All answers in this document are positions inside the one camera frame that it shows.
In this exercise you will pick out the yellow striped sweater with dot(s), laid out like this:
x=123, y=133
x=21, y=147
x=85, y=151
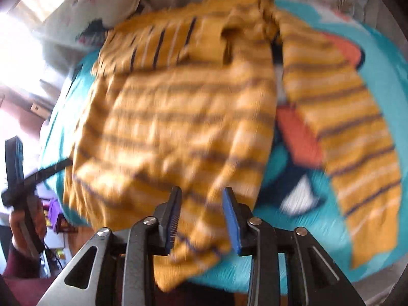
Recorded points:
x=191, y=108

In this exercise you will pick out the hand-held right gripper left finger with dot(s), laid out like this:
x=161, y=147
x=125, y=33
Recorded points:
x=172, y=220

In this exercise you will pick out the teal printed blanket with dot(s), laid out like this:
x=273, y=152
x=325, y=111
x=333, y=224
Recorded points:
x=296, y=165

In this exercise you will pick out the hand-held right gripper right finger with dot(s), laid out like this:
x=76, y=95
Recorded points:
x=232, y=220

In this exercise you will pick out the person's left forearm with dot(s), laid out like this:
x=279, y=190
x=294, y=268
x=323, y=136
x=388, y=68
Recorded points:
x=22, y=274

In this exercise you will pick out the purple object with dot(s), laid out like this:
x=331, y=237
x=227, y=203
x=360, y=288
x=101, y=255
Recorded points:
x=57, y=213

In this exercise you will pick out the person's left hand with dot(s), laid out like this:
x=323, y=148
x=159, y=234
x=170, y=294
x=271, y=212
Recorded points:
x=22, y=229

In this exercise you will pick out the white printed pillow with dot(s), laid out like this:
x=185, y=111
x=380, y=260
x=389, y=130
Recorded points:
x=95, y=9

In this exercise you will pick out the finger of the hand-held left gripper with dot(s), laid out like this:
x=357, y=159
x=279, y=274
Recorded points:
x=13, y=159
x=47, y=172

